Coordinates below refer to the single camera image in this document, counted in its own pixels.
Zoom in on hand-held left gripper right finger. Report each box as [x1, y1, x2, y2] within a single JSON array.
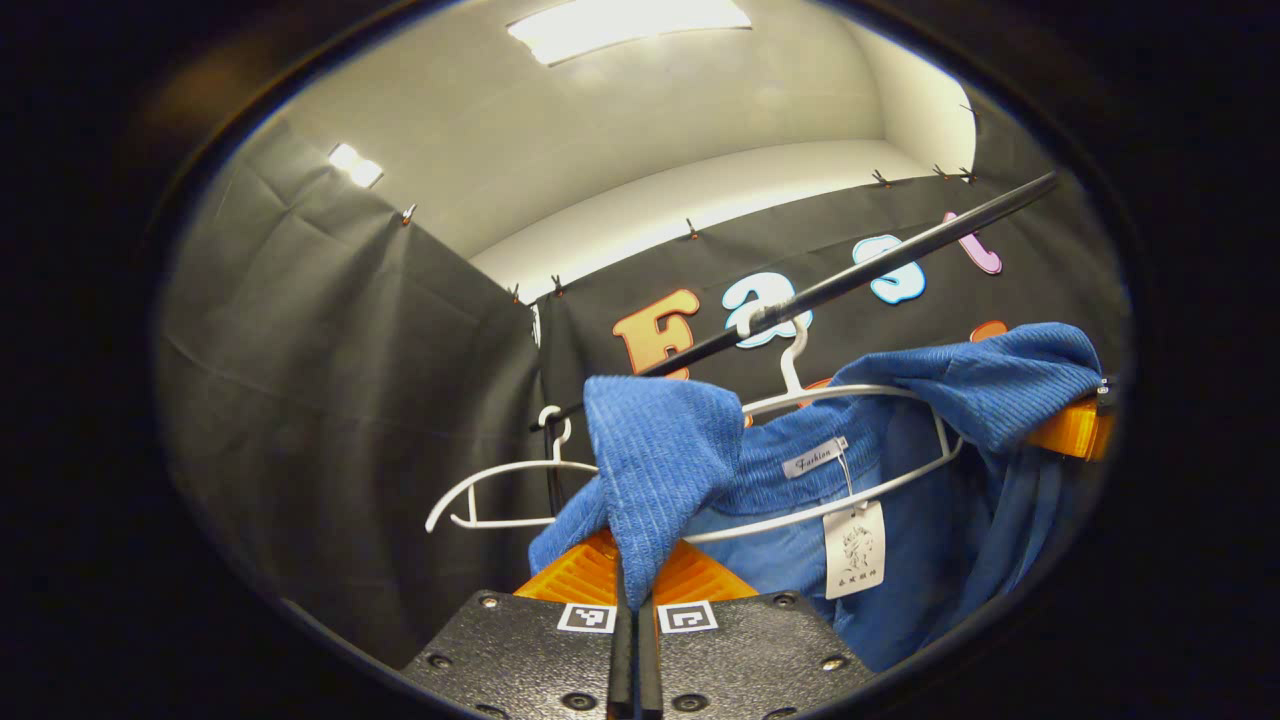
[[638, 540, 877, 720]]

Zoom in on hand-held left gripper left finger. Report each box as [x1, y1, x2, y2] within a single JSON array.
[[400, 530, 638, 720]]

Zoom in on blue corduroy jacket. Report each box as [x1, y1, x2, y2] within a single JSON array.
[[528, 322, 1106, 673]]

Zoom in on white clothes hanger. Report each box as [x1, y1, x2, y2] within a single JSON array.
[[685, 300, 966, 546], [425, 405, 601, 533]]

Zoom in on black clothes rack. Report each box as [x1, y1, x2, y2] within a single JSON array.
[[528, 170, 1063, 521]]

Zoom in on black backdrop cloth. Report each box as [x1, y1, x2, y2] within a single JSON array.
[[155, 95, 1131, 666]]

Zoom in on small ceiling light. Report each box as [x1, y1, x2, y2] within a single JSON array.
[[328, 143, 384, 189]]

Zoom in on large rectangular ceiling light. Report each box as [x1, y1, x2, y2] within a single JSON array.
[[508, 0, 753, 67]]

